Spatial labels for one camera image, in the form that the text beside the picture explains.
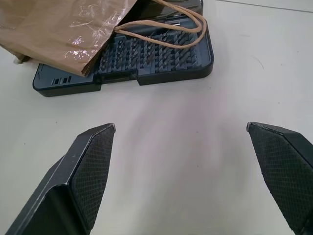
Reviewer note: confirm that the brown paper bag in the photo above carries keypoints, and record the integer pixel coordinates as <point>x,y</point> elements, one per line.
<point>49,29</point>

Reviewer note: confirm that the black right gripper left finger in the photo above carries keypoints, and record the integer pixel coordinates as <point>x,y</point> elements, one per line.
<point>73,186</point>

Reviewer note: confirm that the black rectangular pouch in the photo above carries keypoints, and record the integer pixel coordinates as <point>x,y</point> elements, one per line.
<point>171,71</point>

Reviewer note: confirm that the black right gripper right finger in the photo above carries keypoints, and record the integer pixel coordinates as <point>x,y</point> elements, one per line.
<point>286,171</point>

